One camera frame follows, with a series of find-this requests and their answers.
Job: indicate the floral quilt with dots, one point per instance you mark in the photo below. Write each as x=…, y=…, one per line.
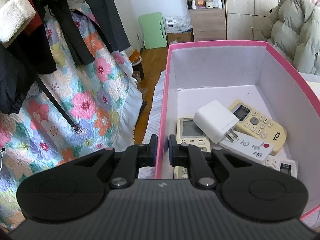
x=102, y=98

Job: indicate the white fleece cuff coat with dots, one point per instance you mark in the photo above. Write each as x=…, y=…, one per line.
x=15, y=16

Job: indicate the black belt with buckle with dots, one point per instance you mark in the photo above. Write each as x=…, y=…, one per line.
x=75, y=127

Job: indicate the light wood wardrobe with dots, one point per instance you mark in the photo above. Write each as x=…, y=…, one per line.
x=245, y=18

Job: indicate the white patterned table cloth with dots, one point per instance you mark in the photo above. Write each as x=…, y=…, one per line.
x=153, y=123

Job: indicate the cream TCL remote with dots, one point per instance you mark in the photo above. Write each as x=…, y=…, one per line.
x=256, y=124

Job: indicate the white charger plug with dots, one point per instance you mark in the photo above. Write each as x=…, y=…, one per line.
x=217, y=122

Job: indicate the black hanging garment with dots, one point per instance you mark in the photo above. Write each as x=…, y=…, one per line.
x=61, y=31

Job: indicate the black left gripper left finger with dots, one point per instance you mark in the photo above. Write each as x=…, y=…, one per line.
x=128, y=163

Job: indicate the cream remote with grey screen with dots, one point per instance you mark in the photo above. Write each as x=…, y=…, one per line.
x=188, y=132

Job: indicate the pink cardboard box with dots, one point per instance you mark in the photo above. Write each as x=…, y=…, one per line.
x=255, y=73

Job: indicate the small white remote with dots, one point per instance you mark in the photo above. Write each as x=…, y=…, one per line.
x=286, y=166

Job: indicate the white remote red button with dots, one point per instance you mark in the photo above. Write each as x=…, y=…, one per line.
x=249, y=147

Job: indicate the grey-green puffer jacket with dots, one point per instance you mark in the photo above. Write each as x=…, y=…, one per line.
x=292, y=27

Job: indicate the cardboard box on floor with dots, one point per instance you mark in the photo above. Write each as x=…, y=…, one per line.
x=180, y=37

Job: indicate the green folding table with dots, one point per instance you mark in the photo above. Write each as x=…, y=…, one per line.
x=153, y=30

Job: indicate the wooden shelf cabinet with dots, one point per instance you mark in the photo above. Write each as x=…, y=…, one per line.
x=208, y=19

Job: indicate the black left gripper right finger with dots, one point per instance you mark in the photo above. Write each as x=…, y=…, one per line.
x=191, y=157

